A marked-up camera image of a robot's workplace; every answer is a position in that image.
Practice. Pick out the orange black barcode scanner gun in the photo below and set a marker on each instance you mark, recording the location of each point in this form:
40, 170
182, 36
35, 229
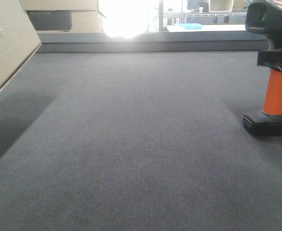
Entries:
265, 17

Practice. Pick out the brown cardboard package box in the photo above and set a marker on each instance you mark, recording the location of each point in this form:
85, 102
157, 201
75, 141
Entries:
18, 39

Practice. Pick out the beige box on shelf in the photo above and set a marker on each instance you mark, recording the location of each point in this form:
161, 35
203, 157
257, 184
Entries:
220, 5

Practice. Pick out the upper stacked cardboard box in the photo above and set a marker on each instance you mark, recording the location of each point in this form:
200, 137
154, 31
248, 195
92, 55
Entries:
50, 5

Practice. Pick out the blue flat tray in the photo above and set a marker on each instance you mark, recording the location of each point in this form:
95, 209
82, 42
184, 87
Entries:
190, 26

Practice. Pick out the white background table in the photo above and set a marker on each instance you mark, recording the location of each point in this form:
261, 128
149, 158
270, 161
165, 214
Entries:
209, 28

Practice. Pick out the grey vertical pillar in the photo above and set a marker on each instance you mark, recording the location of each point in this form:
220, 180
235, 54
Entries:
160, 15

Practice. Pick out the grey raised table border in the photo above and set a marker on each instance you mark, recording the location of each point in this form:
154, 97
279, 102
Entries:
153, 42

